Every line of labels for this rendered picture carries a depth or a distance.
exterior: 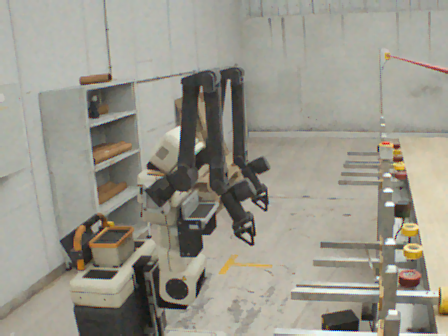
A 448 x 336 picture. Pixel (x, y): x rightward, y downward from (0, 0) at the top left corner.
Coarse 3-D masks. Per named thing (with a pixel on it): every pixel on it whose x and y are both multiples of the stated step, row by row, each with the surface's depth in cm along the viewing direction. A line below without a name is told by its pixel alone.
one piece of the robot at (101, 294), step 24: (96, 216) 227; (144, 240) 246; (144, 264) 220; (72, 288) 203; (96, 288) 201; (120, 288) 203; (144, 288) 221; (96, 312) 205; (120, 312) 204; (144, 312) 225
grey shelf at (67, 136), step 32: (64, 96) 366; (128, 96) 448; (64, 128) 375; (96, 128) 460; (128, 128) 458; (64, 160) 383; (128, 160) 468; (64, 192) 393; (96, 192) 386; (128, 192) 454; (64, 224) 402; (96, 224) 392; (128, 224) 485; (64, 256) 413
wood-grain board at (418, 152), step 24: (408, 144) 394; (432, 144) 390; (408, 168) 316; (432, 168) 312; (432, 192) 261; (432, 216) 224; (432, 240) 196; (432, 264) 174; (432, 288) 156; (432, 312) 145
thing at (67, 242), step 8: (80, 224) 233; (72, 232) 222; (88, 232) 234; (96, 232) 236; (64, 240) 214; (72, 240) 219; (80, 240) 224; (88, 240) 227; (64, 248) 215; (72, 248) 212; (88, 248) 227; (72, 256) 210; (80, 256) 210; (88, 256) 225
